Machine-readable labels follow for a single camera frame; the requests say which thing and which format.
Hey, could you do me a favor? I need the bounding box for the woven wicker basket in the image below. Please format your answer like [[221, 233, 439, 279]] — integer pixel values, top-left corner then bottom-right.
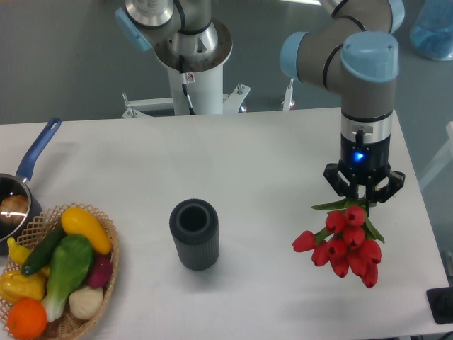
[[1, 203, 120, 339]]

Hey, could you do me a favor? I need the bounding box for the blue handled saucepan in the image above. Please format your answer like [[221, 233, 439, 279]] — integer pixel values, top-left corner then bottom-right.
[[1, 118, 62, 256]]

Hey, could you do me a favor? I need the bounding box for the dark grey ribbed vase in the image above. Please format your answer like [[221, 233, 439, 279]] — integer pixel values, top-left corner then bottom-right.
[[169, 198, 219, 271]]

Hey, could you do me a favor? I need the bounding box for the yellow squash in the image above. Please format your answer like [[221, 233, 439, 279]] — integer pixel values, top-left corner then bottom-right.
[[61, 207, 113, 255]]

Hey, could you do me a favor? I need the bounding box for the purple red onion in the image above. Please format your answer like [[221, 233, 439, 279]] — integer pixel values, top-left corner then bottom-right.
[[86, 255, 113, 288]]

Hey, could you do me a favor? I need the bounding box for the dark green cucumber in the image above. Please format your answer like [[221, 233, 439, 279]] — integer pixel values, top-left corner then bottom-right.
[[21, 224, 67, 276]]

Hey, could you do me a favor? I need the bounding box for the white frame at right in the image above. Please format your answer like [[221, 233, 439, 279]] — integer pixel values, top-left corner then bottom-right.
[[418, 121, 452, 191]]

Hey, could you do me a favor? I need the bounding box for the black device at edge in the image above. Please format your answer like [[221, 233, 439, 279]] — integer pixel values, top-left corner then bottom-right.
[[426, 287, 452, 324]]

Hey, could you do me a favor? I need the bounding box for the brown bread roll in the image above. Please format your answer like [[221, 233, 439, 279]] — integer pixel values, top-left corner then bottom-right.
[[1, 195, 28, 226]]

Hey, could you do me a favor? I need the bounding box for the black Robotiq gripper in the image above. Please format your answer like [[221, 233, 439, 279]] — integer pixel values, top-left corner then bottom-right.
[[323, 136, 406, 204]]

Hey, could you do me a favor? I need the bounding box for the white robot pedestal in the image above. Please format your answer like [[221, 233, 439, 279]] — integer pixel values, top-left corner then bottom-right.
[[115, 9, 251, 118]]

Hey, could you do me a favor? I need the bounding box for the red tulip bouquet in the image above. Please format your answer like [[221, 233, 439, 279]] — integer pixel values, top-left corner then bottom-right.
[[292, 198, 384, 289]]

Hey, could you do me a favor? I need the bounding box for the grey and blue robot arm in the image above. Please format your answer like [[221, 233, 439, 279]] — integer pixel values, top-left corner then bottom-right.
[[115, 1, 405, 206]]

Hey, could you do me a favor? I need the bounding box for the orange fruit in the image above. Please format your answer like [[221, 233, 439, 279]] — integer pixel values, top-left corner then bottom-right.
[[7, 298, 47, 339]]

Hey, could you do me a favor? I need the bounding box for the yellow orange gourd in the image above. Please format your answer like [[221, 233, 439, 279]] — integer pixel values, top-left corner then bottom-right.
[[1, 270, 47, 305]]

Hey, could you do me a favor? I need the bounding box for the white garlic bulb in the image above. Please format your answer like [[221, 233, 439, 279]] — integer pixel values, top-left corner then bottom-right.
[[69, 286, 103, 320]]

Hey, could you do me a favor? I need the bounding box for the green bok choy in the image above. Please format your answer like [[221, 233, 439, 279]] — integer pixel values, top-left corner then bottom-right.
[[42, 234, 94, 322]]

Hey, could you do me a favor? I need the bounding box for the yellow banana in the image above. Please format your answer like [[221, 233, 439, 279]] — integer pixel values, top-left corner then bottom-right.
[[4, 237, 33, 273]]

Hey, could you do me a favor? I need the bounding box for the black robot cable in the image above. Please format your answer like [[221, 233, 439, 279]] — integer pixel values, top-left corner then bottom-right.
[[178, 55, 196, 115]]

